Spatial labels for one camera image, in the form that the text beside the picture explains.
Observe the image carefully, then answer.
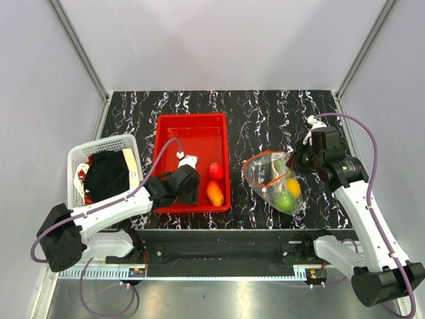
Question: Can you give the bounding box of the grey fake fish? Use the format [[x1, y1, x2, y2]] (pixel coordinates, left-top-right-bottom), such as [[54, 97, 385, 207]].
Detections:
[[270, 158, 286, 181]]

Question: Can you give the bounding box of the yellow fake lemon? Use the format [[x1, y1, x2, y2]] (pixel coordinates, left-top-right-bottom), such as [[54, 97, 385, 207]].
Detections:
[[286, 178, 301, 198]]

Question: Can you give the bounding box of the green fake custard apple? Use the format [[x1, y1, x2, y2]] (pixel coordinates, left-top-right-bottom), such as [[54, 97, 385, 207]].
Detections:
[[274, 191, 296, 213]]

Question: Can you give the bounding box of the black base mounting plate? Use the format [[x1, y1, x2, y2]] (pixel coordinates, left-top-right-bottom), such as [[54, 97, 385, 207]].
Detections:
[[106, 229, 358, 277]]

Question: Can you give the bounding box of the white plastic basket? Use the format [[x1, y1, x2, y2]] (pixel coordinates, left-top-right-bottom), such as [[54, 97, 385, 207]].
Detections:
[[67, 134, 143, 209]]

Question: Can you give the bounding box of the red fake apple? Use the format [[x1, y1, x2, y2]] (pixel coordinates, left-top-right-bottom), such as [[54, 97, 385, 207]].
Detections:
[[208, 162, 224, 180]]

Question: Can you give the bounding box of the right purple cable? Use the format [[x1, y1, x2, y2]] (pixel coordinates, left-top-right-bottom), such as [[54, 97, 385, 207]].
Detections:
[[310, 112, 418, 316]]

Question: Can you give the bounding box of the purple cable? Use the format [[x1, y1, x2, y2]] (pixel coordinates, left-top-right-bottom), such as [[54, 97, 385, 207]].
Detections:
[[310, 112, 418, 316], [29, 138, 185, 316]]

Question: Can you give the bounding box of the orange fake mango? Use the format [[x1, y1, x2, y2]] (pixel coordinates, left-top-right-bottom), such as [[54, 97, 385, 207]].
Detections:
[[206, 180, 224, 207]]

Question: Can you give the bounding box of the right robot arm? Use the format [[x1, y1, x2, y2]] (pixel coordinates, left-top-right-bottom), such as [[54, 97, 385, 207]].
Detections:
[[287, 126, 424, 307]]

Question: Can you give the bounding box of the black cloth in basket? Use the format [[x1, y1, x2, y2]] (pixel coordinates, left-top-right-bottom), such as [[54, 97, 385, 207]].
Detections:
[[83, 151, 129, 205]]

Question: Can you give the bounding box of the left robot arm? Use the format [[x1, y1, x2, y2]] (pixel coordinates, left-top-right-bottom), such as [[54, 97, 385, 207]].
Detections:
[[35, 165, 201, 272]]

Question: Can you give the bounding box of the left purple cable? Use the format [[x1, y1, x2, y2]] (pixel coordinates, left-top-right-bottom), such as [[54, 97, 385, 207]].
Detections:
[[29, 138, 185, 316]]

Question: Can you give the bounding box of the clear zip top bag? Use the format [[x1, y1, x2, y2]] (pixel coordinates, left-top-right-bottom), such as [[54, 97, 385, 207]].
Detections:
[[242, 150, 303, 216]]

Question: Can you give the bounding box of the red plastic tray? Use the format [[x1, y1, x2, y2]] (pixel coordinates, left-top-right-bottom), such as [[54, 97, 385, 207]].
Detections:
[[153, 113, 231, 214]]

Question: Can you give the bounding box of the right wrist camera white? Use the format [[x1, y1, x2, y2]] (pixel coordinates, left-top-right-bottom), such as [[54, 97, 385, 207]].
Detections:
[[303, 115, 327, 146]]

